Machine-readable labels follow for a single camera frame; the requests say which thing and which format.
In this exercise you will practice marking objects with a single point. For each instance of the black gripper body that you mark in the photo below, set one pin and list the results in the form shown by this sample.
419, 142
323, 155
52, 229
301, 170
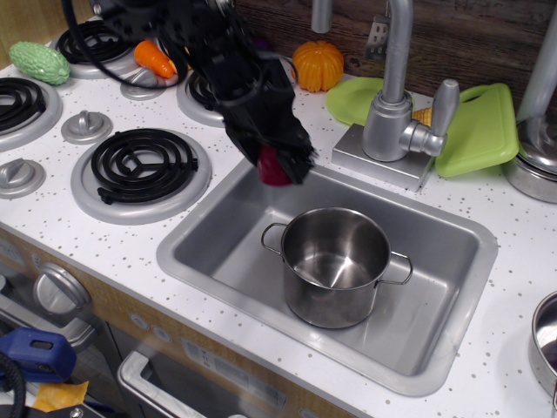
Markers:
283, 131

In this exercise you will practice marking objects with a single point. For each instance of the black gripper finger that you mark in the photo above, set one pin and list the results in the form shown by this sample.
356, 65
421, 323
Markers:
296, 162
246, 142

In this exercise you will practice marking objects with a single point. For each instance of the red toy sweet potato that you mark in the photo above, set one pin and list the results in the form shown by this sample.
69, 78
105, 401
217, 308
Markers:
269, 169

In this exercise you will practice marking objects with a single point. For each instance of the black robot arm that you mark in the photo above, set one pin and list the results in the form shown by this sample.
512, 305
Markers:
207, 36

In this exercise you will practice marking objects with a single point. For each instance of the stainless steel pot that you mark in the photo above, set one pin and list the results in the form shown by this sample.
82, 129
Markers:
335, 259

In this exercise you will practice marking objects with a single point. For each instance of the grey sink basin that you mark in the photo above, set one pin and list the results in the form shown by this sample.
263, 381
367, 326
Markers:
409, 341

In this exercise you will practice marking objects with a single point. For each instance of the steel pot right back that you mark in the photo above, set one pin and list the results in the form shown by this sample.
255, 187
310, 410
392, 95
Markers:
533, 170

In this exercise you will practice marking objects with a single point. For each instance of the purple toy eggplant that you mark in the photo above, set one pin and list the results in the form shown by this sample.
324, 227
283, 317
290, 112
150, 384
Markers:
262, 45

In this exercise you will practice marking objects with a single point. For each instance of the back right stove burner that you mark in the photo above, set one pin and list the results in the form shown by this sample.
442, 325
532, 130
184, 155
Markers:
196, 100

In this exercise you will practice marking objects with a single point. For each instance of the orange toy pumpkin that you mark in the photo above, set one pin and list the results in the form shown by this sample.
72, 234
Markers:
319, 66

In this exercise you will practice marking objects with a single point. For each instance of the light green plate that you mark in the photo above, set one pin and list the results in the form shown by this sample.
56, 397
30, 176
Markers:
350, 101

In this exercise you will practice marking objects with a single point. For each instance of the silver faucet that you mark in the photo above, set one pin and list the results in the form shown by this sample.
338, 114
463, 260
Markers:
392, 146

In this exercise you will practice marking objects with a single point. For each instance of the grey pipe top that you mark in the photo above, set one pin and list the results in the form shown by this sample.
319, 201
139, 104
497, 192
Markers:
321, 16

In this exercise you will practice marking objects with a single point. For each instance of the orange toy carrot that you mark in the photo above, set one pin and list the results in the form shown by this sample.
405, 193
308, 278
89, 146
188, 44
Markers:
148, 56

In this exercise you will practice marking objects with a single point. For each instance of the silver stove knob back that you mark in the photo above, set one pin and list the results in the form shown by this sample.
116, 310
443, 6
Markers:
143, 85

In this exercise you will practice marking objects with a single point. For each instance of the silver stove knob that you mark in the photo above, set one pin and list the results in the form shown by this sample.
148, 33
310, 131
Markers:
143, 85
21, 177
86, 127

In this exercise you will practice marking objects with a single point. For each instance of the front black stove burner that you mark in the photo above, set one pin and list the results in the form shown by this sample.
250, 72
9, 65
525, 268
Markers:
140, 176

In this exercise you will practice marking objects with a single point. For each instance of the black stove burner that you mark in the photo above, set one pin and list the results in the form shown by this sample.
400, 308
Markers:
29, 109
140, 176

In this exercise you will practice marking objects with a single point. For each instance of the silver spatula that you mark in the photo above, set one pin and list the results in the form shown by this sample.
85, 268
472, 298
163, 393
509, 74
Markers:
378, 38

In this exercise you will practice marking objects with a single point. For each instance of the yellow toy corn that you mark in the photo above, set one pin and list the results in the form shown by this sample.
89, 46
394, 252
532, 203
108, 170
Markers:
424, 116

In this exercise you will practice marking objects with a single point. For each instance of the back left stove burner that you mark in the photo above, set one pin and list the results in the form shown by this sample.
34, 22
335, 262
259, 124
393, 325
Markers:
115, 54

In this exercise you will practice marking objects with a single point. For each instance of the silver stove knob middle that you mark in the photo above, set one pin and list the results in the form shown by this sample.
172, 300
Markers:
86, 127

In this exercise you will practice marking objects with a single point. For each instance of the green cutting board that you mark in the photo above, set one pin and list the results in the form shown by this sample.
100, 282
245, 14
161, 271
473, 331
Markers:
483, 132

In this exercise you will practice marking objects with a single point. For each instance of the green toy bitter gourd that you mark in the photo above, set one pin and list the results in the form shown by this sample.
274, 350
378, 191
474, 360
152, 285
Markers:
40, 62

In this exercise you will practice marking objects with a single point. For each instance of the left black stove burner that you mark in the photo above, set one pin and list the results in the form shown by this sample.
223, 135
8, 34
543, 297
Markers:
29, 109

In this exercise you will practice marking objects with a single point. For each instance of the silver stove knob front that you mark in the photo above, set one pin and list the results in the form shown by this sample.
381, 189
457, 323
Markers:
21, 177

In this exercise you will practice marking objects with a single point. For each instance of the silver oven dial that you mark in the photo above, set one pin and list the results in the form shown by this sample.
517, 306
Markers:
58, 292

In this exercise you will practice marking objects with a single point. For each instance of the blue clamp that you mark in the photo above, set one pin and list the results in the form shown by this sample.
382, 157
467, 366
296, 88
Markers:
41, 356

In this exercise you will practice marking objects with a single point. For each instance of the steel bowl right front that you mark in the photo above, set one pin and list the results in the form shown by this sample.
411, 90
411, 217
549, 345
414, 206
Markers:
542, 346

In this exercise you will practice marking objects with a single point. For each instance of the yellow cloth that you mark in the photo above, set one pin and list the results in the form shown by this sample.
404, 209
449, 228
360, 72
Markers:
56, 396

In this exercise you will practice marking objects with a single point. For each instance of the grey post right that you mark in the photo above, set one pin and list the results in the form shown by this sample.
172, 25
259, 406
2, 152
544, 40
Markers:
542, 83

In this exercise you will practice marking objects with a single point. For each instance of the silver oven door handle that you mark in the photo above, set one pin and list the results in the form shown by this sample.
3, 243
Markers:
129, 375

